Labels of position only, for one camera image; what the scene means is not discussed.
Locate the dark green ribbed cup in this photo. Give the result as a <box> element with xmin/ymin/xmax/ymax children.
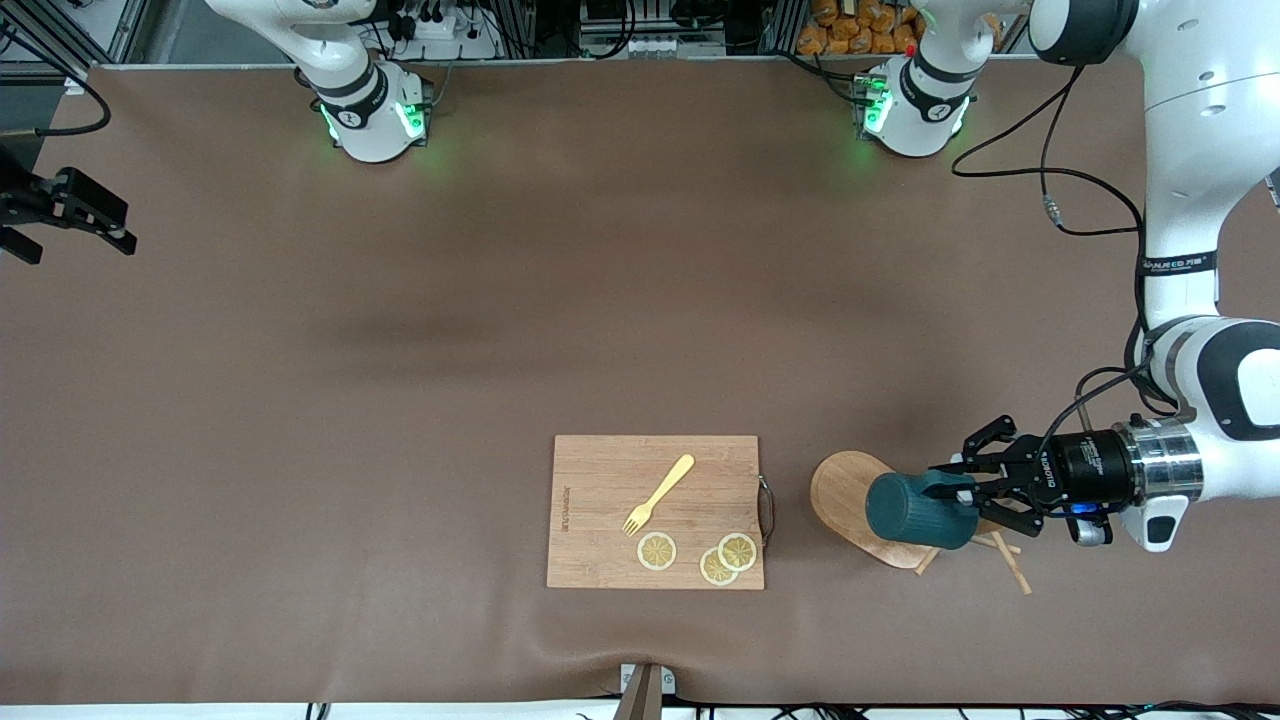
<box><xmin>865</xmin><ymin>470</ymin><xmax>982</xmax><ymax>552</ymax></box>

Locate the wooden cup rack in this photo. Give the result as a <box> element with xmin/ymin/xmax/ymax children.
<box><xmin>808</xmin><ymin>450</ymin><xmax>1033</xmax><ymax>597</ymax></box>

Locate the yellow plastic fork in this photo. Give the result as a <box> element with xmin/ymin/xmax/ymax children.
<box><xmin>622</xmin><ymin>454</ymin><xmax>696</xmax><ymax>538</ymax></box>

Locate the white power strip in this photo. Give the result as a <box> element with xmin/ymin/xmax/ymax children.
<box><xmin>385</xmin><ymin>8</ymin><xmax>501</xmax><ymax>61</ymax></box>

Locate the bamboo cutting board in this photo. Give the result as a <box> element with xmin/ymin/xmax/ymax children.
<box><xmin>546</xmin><ymin>434</ymin><xmax>766</xmax><ymax>591</ymax></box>

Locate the brown table mat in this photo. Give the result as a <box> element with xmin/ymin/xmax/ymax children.
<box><xmin>0</xmin><ymin>55</ymin><xmax>1280</xmax><ymax>706</ymax></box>

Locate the pile of orange items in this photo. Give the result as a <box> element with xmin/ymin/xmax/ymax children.
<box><xmin>797</xmin><ymin>0</ymin><xmax>926</xmax><ymax>56</ymax></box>

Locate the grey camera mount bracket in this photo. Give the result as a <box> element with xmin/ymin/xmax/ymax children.
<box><xmin>612</xmin><ymin>662</ymin><xmax>677</xmax><ymax>720</ymax></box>

